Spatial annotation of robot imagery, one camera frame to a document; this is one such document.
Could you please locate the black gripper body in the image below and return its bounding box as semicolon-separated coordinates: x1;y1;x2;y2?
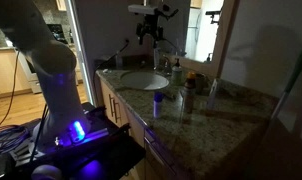
136;13;164;45

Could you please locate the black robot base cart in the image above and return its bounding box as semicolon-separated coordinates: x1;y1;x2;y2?
0;103;145;180

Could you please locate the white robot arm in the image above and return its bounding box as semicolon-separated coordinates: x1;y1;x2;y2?
0;0;90;145

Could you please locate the silver cup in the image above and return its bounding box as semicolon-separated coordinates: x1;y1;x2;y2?
195;73;207;94

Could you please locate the wooden framed mirror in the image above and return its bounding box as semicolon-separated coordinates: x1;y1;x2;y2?
143;0;240;77

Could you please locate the chrome faucet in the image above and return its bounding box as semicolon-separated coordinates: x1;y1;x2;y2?
153;48;172;76

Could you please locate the soap dispenser bottle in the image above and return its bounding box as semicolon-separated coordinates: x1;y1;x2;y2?
171;58;182;85

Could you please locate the white oval sink basin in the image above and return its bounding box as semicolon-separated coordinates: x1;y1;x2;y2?
120;71;169;90

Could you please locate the purple capped white tube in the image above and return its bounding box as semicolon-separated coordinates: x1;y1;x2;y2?
153;92;163;118

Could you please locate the orange capped spray bottle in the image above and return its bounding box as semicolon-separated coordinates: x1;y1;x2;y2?
184;72;196;113

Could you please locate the wooden vanity cabinet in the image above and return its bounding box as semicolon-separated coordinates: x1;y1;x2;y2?
101;80;178;180

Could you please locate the green handled mop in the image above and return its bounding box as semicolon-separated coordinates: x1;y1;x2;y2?
271;50;302;120

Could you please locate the bundle of cables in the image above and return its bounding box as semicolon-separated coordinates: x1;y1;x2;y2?
0;124;30;158

